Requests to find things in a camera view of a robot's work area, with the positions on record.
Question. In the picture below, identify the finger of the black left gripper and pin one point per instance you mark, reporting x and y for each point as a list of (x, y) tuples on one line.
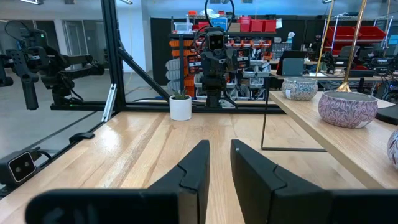
[(194, 63), (243, 59)]

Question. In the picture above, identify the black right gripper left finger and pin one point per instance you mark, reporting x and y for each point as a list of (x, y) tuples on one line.
[(186, 193)]

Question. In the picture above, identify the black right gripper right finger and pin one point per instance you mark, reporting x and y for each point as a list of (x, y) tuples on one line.
[(264, 196)]

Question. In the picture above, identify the white purple-leaf patterned bowl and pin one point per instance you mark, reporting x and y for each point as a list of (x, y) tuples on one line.
[(298, 90)]

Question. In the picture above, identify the tall gold candlestick holder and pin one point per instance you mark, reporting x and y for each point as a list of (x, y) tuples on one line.
[(344, 88)]

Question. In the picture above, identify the pink patterned ceramic bowl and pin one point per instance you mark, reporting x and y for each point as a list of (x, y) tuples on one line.
[(345, 112)]

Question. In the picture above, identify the white pink patterned round bowl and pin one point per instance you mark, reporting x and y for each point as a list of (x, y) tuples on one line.
[(394, 149)]

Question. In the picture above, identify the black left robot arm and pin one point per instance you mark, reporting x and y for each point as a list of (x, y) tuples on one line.
[(214, 90)]

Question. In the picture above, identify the storage shelf with small bins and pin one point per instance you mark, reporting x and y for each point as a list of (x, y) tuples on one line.
[(258, 77)]

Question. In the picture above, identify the red storage bin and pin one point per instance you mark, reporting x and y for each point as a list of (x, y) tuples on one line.
[(257, 26), (244, 25), (270, 26)]

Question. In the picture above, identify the clear plastic storage box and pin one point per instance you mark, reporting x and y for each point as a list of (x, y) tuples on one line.
[(183, 27)]

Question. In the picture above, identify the blue sign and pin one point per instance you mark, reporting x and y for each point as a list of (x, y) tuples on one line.
[(219, 24)]

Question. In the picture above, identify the white pot with succulent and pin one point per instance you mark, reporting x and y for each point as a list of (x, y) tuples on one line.
[(180, 109)]

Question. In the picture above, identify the dark monitor on desk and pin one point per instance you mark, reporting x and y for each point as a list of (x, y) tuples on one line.
[(292, 67)]

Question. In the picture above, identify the tissue box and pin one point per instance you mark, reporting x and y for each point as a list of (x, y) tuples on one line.
[(290, 39)]

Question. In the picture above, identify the long wooden desk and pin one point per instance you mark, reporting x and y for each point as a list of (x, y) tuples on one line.
[(329, 78)]

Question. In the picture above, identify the wooden riser with black legs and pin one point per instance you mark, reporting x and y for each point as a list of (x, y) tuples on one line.
[(342, 146)]

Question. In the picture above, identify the rack with large red bins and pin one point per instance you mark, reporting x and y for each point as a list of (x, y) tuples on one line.
[(342, 32)]

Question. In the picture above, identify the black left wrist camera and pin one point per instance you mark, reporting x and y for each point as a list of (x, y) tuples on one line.
[(216, 40)]

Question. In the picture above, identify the black aluminium table frame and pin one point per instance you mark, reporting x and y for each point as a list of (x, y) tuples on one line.
[(113, 46)]

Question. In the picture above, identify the silver frame bracket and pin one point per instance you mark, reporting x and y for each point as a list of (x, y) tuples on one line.
[(109, 102)]

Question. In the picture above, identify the black table-level camera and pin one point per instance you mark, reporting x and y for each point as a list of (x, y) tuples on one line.
[(21, 166)]

